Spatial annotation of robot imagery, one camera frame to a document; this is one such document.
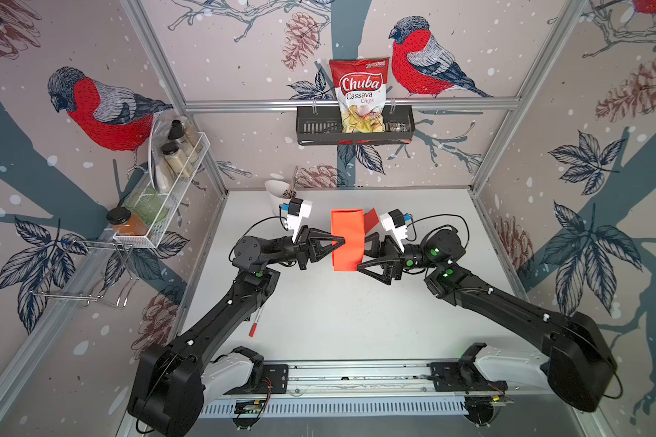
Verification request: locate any black wire wall basket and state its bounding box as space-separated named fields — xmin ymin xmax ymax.
xmin=296 ymin=106 xmax=415 ymax=146

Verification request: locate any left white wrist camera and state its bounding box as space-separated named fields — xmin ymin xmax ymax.
xmin=282 ymin=198 xmax=313 ymax=242

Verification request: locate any wooden utensil in cup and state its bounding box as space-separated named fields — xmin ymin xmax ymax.
xmin=284 ymin=166 xmax=299 ymax=198

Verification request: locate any white utensil cup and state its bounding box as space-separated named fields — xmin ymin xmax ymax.
xmin=264 ymin=180 xmax=293 ymax=217

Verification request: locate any red marker pen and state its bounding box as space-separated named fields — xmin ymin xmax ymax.
xmin=249 ymin=306 xmax=264 ymax=338

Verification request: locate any Chuba cassava chips bag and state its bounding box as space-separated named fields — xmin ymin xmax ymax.
xmin=329 ymin=58 xmax=389 ymax=134

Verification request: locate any black-lid spice jar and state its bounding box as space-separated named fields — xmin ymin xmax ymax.
xmin=160 ymin=142 xmax=192 ymax=178
xmin=168 ymin=118 xmax=200 ymax=147

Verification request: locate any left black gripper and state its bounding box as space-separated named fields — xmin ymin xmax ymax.
xmin=264 ymin=228 xmax=342 ymax=275

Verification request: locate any orange spice jar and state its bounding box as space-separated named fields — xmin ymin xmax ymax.
xmin=107 ymin=207 xmax=149 ymax=237

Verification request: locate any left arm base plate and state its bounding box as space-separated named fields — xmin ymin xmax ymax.
xmin=225 ymin=363 xmax=289 ymax=395

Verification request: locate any chrome wire hook rack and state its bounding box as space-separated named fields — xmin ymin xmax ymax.
xmin=29 ymin=241 xmax=138 ymax=310

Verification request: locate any black-lid spice jar lower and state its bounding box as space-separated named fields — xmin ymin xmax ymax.
xmin=160 ymin=142 xmax=192 ymax=178

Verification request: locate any black-lid spice jar upper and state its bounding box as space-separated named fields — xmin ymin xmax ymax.
xmin=168 ymin=118 xmax=200 ymax=147

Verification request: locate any white wire spice rack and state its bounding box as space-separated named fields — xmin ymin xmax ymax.
xmin=114 ymin=111 xmax=211 ymax=249

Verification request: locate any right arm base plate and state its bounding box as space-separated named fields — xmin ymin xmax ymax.
xmin=426 ymin=361 xmax=508 ymax=393

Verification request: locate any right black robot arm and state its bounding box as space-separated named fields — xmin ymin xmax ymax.
xmin=357 ymin=229 xmax=618 ymax=413

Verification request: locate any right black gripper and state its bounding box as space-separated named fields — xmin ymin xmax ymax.
xmin=352 ymin=234 xmax=440 ymax=291

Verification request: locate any green contents glass jar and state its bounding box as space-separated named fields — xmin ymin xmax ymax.
xmin=123 ymin=186 xmax=169 ymax=228

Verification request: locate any aluminium mounting rail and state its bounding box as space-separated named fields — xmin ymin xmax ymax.
xmin=114 ymin=357 xmax=616 ymax=437

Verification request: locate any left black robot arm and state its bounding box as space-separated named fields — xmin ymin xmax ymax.
xmin=128 ymin=226 xmax=345 ymax=436

